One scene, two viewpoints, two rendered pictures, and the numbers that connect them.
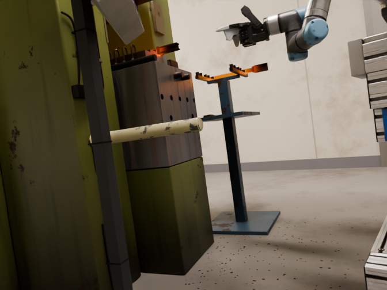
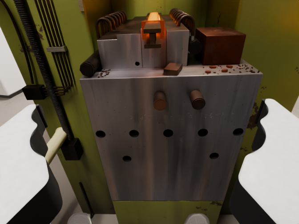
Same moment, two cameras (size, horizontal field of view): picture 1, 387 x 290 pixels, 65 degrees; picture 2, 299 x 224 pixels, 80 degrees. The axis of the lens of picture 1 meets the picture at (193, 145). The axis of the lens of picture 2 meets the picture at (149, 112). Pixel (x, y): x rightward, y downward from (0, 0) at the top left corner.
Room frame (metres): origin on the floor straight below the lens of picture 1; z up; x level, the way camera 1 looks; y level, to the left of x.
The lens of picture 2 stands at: (1.29, -0.28, 1.05)
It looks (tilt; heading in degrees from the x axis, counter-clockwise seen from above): 32 degrees down; 69
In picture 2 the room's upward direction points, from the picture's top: 3 degrees counter-clockwise
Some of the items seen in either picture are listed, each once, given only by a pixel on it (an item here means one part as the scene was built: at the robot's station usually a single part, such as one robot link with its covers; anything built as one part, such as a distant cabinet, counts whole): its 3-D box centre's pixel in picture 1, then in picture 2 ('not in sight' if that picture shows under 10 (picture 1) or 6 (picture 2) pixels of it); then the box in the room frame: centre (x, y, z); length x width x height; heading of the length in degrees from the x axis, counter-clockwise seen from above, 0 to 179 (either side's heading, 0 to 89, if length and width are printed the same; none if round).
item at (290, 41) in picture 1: (298, 44); not in sight; (1.19, -0.45, 0.88); 0.11 x 0.08 x 0.11; 4
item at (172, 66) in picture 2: not in sight; (173, 68); (1.47, 0.06, 0.92); 0.04 x 0.03 x 0.01; 46
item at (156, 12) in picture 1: (158, 18); not in sight; (1.77, 0.10, 1.27); 0.09 x 0.02 x 0.17; 156
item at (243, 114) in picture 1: (228, 117); not in sight; (1.89, -0.24, 0.67); 0.40 x 0.30 x 0.02; 154
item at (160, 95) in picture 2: (178, 75); (159, 100); (1.43, 0.02, 0.87); 0.04 x 0.03 x 0.03; 66
